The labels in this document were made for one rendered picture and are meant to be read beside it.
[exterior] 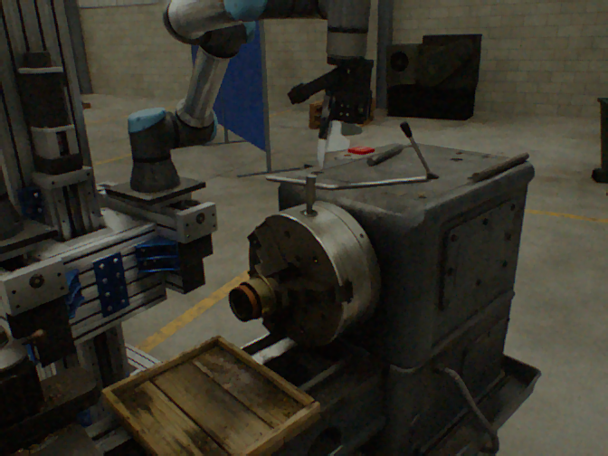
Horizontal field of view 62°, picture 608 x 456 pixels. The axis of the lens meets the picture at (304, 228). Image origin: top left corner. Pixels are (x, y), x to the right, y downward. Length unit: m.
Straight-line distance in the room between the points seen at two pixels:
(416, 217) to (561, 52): 9.96
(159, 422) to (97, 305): 0.55
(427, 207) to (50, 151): 1.00
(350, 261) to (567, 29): 10.06
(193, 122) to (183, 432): 0.90
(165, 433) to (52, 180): 0.78
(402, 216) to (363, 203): 0.11
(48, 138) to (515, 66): 10.09
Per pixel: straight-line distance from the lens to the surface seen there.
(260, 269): 1.09
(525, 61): 11.00
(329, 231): 1.05
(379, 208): 1.12
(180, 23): 1.24
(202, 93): 1.51
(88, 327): 1.57
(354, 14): 0.95
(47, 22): 1.63
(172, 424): 1.10
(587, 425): 2.62
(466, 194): 1.22
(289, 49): 12.65
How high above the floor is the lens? 1.60
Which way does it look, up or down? 21 degrees down
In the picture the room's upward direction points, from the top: 2 degrees counter-clockwise
